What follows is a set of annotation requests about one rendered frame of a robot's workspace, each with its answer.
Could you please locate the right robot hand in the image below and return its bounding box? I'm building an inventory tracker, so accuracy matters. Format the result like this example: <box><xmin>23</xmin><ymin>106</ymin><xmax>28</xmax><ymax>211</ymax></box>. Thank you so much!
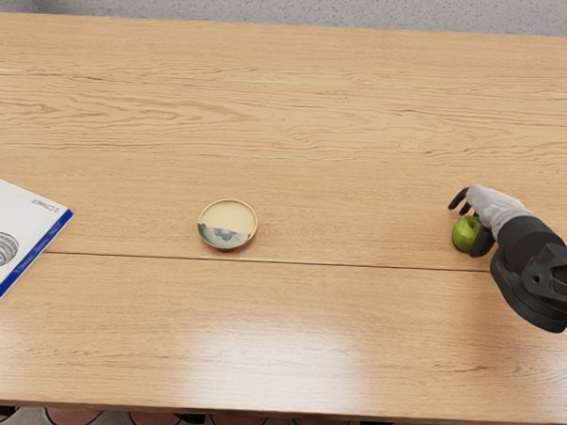
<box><xmin>446</xmin><ymin>183</ymin><xmax>535</xmax><ymax>261</ymax></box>

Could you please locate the cream plate with blue pattern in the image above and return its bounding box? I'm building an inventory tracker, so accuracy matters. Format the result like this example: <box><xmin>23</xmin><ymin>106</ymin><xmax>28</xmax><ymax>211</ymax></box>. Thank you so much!
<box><xmin>196</xmin><ymin>197</ymin><xmax>260</xmax><ymax>253</ymax></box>

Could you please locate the green apple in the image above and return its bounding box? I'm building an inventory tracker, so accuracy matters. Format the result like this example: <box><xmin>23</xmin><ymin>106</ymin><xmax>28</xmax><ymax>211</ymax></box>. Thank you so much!
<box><xmin>450</xmin><ymin>214</ymin><xmax>484</xmax><ymax>253</ymax></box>

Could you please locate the white book with blue spine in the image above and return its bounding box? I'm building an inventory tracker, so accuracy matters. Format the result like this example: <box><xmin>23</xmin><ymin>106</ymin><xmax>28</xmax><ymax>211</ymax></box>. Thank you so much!
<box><xmin>0</xmin><ymin>172</ymin><xmax>77</xmax><ymax>330</ymax></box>

